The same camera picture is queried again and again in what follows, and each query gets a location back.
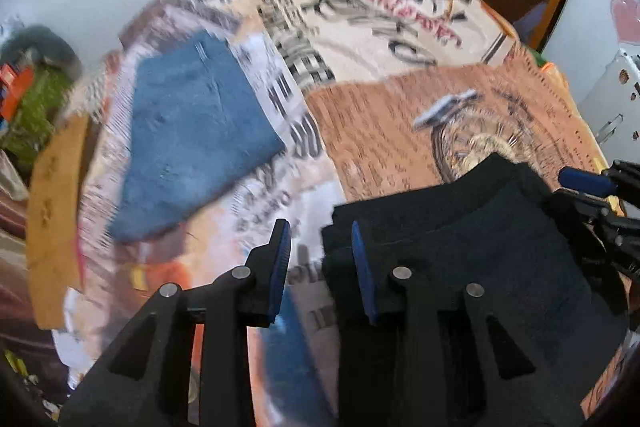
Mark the printed blanket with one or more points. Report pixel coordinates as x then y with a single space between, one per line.
390 127

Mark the orange box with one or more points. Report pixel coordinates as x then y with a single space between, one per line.
15 89

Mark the white metal rack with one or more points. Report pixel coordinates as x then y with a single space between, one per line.
617 102

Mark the brown cardboard sheet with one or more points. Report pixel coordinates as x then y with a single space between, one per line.
52 217

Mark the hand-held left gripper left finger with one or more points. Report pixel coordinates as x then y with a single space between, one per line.
280 267

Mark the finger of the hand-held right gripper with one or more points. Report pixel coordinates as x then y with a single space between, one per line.
577 179
595 217

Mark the grey cloth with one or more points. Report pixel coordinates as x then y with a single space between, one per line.
40 47

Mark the green bag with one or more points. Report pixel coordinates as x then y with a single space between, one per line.
40 117

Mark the folded blue jeans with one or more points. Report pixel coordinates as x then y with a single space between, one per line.
195 132

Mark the black pants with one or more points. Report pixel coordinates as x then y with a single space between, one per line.
490 237

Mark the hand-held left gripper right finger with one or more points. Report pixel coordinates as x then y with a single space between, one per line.
362 267

